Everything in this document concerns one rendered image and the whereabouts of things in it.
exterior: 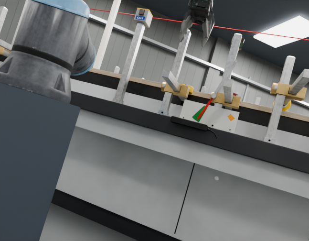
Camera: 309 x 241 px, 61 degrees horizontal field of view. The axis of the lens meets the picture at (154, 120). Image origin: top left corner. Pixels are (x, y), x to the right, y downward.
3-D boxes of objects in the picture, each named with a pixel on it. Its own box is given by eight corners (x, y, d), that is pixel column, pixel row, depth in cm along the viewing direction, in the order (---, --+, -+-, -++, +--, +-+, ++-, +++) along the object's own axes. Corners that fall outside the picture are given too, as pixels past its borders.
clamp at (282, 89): (304, 98, 111) (307, 87, 112) (271, 92, 116) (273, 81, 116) (301, 101, 117) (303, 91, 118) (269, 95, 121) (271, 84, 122)
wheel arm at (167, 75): (168, 79, 105) (171, 69, 105) (160, 78, 106) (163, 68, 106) (186, 102, 146) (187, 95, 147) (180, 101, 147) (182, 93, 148)
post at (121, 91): (119, 103, 136) (143, 22, 139) (111, 101, 138) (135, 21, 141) (122, 105, 141) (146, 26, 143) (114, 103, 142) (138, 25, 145)
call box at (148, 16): (144, 22, 137) (149, 9, 138) (133, 21, 140) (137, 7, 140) (149, 29, 144) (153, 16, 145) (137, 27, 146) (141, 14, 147)
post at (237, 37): (215, 130, 121) (242, 33, 124) (207, 128, 122) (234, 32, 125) (215, 131, 124) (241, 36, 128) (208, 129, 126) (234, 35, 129)
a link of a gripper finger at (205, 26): (201, 40, 85) (200, 14, 87) (201, 48, 91) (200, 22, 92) (211, 39, 85) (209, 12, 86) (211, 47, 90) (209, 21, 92)
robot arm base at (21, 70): (68, 103, 62) (80, 63, 62) (-22, 76, 56) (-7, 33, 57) (69, 106, 80) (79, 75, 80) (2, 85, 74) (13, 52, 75)
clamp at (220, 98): (238, 107, 119) (241, 96, 119) (209, 100, 123) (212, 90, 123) (238, 109, 124) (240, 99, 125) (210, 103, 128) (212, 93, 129)
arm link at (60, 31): (0, 38, 60) (24, -32, 62) (29, 59, 78) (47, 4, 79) (64, 58, 61) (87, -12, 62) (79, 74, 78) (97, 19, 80)
